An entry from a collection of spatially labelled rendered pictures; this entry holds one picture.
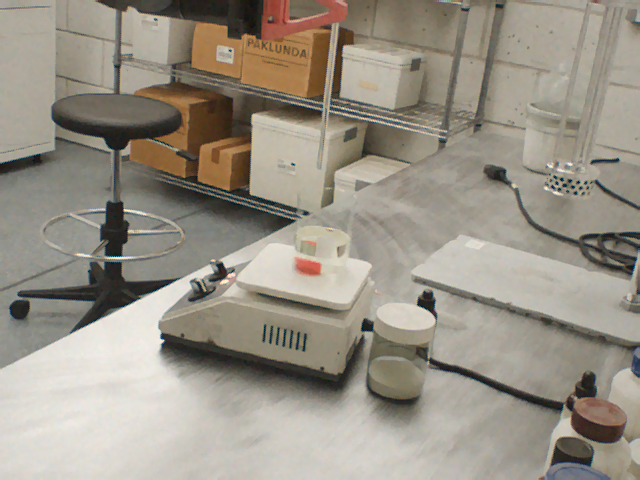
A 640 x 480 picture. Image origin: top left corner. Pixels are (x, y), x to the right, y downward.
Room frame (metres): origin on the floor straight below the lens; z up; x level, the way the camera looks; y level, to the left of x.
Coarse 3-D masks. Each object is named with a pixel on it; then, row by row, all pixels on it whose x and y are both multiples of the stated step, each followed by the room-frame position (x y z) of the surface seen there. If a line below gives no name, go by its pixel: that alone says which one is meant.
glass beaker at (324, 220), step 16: (304, 192) 0.85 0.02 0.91; (320, 192) 0.86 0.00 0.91; (336, 192) 0.86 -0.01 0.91; (304, 208) 0.81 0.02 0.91; (320, 208) 0.80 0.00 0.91; (336, 208) 0.80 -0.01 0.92; (352, 208) 0.82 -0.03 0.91; (304, 224) 0.81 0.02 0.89; (320, 224) 0.80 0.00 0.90; (336, 224) 0.80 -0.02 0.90; (352, 224) 0.82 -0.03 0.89; (304, 240) 0.81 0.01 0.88; (320, 240) 0.80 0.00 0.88; (336, 240) 0.81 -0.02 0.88; (304, 256) 0.81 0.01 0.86; (320, 256) 0.80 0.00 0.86; (336, 256) 0.81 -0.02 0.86; (304, 272) 0.81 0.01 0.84; (320, 272) 0.80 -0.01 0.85; (336, 272) 0.81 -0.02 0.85
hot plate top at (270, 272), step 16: (272, 256) 0.85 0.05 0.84; (288, 256) 0.86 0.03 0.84; (256, 272) 0.80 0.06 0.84; (272, 272) 0.81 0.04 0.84; (288, 272) 0.81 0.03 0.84; (352, 272) 0.83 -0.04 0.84; (368, 272) 0.84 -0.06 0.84; (256, 288) 0.77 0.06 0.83; (272, 288) 0.77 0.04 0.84; (288, 288) 0.77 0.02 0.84; (304, 288) 0.78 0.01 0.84; (320, 288) 0.78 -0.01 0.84; (336, 288) 0.79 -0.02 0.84; (352, 288) 0.79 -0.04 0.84; (320, 304) 0.76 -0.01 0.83; (336, 304) 0.75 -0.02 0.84
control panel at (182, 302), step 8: (240, 264) 0.89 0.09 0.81; (248, 264) 0.88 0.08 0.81; (240, 272) 0.86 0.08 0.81; (232, 280) 0.83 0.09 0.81; (216, 288) 0.82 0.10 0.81; (224, 288) 0.81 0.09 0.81; (184, 296) 0.84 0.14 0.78; (208, 296) 0.80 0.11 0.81; (216, 296) 0.79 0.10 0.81; (176, 304) 0.82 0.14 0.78; (184, 304) 0.80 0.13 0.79; (192, 304) 0.79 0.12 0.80; (168, 312) 0.80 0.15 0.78
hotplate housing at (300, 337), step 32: (160, 320) 0.79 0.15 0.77; (192, 320) 0.78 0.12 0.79; (224, 320) 0.77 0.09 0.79; (256, 320) 0.77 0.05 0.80; (288, 320) 0.76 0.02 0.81; (320, 320) 0.76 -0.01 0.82; (352, 320) 0.77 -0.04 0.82; (224, 352) 0.78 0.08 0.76; (256, 352) 0.77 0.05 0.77; (288, 352) 0.76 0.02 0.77; (320, 352) 0.75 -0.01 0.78; (352, 352) 0.79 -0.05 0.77
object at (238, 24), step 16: (192, 0) 0.83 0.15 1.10; (208, 0) 0.83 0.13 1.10; (224, 0) 0.82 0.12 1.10; (240, 0) 0.81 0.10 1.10; (256, 0) 0.84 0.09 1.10; (192, 16) 0.84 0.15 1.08; (208, 16) 0.83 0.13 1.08; (224, 16) 0.83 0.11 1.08; (240, 16) 0.82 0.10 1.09; (240, 32) 0.80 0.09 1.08
